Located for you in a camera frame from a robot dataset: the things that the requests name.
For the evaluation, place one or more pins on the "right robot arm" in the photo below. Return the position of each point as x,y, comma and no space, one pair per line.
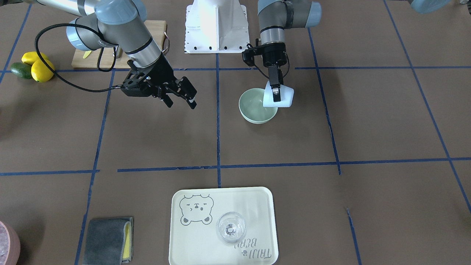
120,23

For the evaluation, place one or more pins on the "light blue plastic cup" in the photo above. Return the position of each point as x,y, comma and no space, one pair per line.
281,96

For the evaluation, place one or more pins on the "cream bear tray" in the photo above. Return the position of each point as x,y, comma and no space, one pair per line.
193,220

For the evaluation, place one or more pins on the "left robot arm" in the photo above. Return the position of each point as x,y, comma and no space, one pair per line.
275,17

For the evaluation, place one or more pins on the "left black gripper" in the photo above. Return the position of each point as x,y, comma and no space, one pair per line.
275,55

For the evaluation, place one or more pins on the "green lime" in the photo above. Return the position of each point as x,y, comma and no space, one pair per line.
21,70

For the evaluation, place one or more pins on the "wooden cutting board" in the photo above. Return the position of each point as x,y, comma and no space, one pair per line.
157,30

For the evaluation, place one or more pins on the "clear wine glass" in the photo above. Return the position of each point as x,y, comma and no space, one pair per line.
231,228

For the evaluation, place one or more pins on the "light green bowl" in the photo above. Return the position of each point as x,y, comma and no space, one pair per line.
252,109

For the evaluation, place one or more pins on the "yellow lemon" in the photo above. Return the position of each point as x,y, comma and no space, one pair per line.
40,72
30,58

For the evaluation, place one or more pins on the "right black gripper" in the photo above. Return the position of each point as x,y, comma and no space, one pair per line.
164,72

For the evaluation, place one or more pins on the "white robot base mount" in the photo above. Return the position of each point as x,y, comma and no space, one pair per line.
216,26

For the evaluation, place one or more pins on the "pink bowl of ice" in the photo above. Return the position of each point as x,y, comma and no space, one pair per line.
10,245

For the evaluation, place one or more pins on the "yellow plastic knife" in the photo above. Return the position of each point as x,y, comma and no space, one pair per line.
86,54

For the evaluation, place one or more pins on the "grey yellow folded cloth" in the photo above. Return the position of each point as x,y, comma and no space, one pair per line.
109,241

